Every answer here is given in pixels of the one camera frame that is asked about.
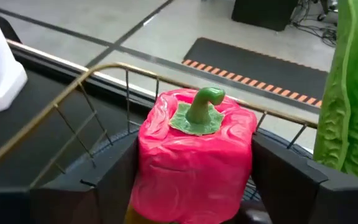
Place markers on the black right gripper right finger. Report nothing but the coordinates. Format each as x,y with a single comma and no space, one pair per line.
297,193

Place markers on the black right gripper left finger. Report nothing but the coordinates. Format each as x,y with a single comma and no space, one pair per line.
98,186

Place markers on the red bell pepper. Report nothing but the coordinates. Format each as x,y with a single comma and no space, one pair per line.
191,171

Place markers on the green romaine lettuce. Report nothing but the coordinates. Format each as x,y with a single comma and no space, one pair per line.
353,109

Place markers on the grey round plate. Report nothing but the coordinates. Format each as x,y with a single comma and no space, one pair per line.
117,146

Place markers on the black striped floor mat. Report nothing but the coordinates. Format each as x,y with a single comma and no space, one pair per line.
259,68

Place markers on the black equipment box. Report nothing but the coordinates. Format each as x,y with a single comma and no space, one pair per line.
263,14

